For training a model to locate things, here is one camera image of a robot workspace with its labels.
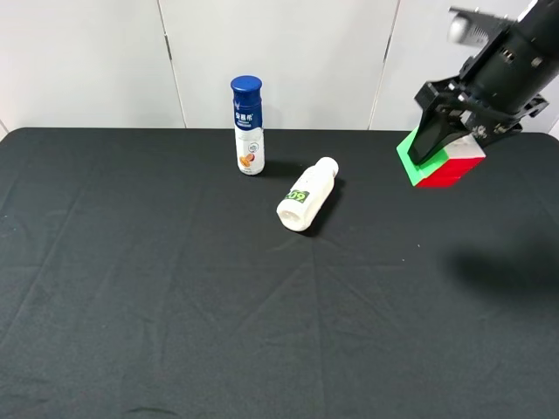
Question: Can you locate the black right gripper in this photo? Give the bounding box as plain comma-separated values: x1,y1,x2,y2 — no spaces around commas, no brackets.
408,25,558,165

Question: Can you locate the colourful puzzle cube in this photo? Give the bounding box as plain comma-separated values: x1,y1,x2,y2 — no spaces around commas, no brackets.
397,128,486,188

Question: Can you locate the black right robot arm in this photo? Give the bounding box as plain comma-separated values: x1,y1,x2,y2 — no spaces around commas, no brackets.
408,1,558,165

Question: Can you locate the white plastic bottle lying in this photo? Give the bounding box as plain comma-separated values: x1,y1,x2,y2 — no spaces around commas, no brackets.
276,157,339,232

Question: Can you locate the blue capped yogurt bottle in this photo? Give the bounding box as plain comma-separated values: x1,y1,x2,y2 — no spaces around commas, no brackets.
231,75,266,175

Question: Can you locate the black tablecloth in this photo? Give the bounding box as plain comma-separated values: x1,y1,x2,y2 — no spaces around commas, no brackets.
1,128,558,418

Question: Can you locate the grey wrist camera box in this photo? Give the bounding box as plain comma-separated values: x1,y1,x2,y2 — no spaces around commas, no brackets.
447,6,514,48

